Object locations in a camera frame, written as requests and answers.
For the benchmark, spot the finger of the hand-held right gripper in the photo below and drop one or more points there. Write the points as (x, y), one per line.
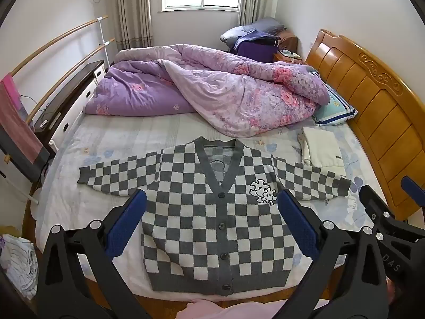
(373, 202)
(413, 189)

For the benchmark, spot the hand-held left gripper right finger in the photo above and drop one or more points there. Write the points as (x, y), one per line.
(297, 226)

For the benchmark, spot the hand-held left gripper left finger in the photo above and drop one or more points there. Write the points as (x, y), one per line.
(128, 226)

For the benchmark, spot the grey white checkered cardigan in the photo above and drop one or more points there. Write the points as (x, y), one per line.
(186, 226)

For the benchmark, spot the pile of light clothes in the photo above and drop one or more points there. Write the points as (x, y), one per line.
(20, 265)

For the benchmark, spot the clothes rack with wooden poles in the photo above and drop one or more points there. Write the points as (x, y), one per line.
(59, 36)

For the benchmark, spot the folded cream garment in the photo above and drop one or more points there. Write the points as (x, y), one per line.
(322, 146)

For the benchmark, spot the bed with floral sheet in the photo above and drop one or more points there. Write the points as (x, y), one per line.
(109, 139)

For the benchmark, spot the wooden headboard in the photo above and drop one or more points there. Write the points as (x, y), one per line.
(375, 106)

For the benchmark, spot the blue white striped pillow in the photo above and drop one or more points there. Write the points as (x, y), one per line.
(335, 109)

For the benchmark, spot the person's pink clothing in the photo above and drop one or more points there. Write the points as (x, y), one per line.
(206, 310)

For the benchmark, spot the yellow mat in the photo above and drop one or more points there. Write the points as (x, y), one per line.
(8, 231)

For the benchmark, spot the small white device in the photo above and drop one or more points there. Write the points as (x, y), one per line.
(43, 123)

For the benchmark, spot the white drawer cabinet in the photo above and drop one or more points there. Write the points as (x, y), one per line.
(88, 94)

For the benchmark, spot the pink and grey towel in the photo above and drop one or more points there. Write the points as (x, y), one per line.
(20, 129)

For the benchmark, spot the purple floral quilt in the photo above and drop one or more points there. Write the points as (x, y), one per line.
(199, 83)

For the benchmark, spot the wooden nightstand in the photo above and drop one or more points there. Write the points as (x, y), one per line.
(289, 59)

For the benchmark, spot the magenta cloth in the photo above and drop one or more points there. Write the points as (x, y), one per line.
(9, 88)

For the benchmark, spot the dark purple cloth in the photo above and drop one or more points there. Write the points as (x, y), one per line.
(255, 48)

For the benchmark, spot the grey blue pillow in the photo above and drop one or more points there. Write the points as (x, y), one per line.
(255, 26)

